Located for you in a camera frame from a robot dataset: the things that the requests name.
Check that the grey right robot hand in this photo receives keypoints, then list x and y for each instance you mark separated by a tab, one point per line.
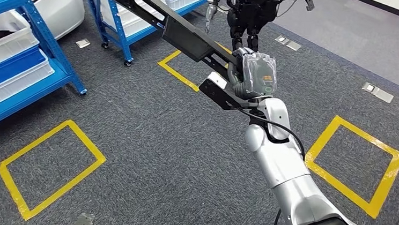
259	77

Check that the long black plastic part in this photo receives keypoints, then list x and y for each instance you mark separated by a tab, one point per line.
184	35

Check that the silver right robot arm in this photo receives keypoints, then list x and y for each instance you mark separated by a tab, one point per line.
284	161

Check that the metal floor outlet cover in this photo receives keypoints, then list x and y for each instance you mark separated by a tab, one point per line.
288	43
377	92
82	43

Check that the black humanoid robot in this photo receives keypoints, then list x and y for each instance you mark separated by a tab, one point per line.
250	12

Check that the yellow floor tape square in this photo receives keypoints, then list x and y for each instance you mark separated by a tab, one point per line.
86	141
177	76

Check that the large white plastic bin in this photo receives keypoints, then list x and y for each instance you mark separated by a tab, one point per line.
135	17

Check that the white car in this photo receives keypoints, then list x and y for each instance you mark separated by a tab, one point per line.
58	4

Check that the black right camera bracket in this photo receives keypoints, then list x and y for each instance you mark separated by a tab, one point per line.
222	97

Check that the black camera bracket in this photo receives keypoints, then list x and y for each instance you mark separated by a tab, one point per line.
222	97
83	223

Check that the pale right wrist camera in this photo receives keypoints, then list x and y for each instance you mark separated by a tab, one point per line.
217	80

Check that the black left camera bracket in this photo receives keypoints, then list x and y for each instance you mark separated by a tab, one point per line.
83	223

